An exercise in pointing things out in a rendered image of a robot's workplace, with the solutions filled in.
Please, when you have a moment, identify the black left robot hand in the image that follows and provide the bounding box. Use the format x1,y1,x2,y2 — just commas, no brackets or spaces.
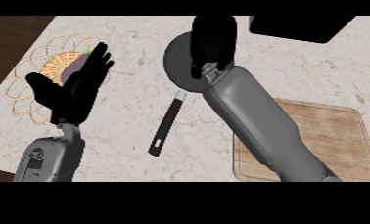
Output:
26,41,116,126

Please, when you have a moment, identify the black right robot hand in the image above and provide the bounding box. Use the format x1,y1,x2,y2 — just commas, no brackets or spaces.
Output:
190,16,239,80

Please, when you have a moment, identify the dark grey frying pan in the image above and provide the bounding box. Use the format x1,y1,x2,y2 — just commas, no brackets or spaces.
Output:
149,31,215,157

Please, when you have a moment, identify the wooden cutting board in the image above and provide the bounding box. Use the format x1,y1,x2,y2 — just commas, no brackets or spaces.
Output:
233,97,370,183

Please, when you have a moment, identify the purple eggplant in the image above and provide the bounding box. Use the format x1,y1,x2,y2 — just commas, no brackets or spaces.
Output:
60,49,94,86

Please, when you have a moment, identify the black flat appliance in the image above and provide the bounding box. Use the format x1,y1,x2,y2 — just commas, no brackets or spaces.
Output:
248,16,359,44

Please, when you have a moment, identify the wicker wire basket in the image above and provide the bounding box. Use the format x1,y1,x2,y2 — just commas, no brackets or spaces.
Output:
5,31,113,126

